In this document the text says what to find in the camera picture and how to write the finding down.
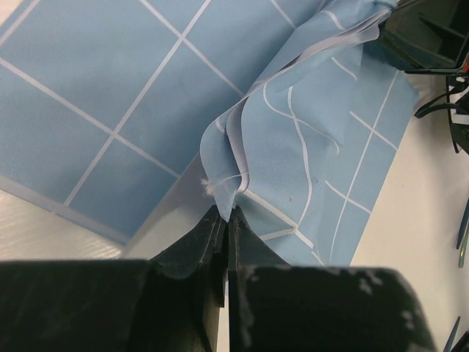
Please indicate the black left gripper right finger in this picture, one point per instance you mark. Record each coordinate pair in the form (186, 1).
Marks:
(275, 306)

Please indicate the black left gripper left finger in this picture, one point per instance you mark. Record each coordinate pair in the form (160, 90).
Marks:
(168, 303)

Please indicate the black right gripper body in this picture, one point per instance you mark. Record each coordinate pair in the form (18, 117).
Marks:
(431, 38)

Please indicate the blue grid placemat cloth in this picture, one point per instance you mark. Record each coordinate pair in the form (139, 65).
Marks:
(132, 118)

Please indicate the blue plastic spoon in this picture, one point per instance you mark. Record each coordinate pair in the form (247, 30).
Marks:
(451, 337)

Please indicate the dark blue knife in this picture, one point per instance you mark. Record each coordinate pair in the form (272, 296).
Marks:
(463, 226)

